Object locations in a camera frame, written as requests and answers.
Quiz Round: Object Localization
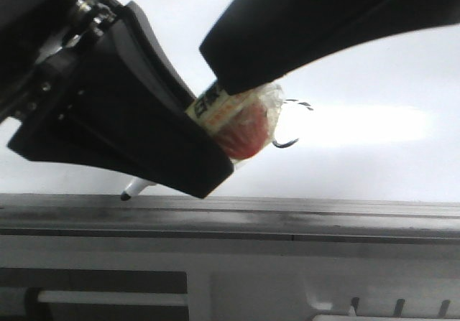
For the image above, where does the white black whiteboard marker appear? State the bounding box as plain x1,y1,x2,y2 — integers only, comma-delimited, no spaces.
121,83,285,201

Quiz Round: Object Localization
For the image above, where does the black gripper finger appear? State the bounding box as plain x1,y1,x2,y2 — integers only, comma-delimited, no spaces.
200,0,459,95
8,2,234,198

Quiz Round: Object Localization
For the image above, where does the white whiteboard with aluminium frame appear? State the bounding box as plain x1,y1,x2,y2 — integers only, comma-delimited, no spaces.
0,0,460,245

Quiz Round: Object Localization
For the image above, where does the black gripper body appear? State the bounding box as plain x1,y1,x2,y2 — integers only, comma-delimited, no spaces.
1,0,123,120

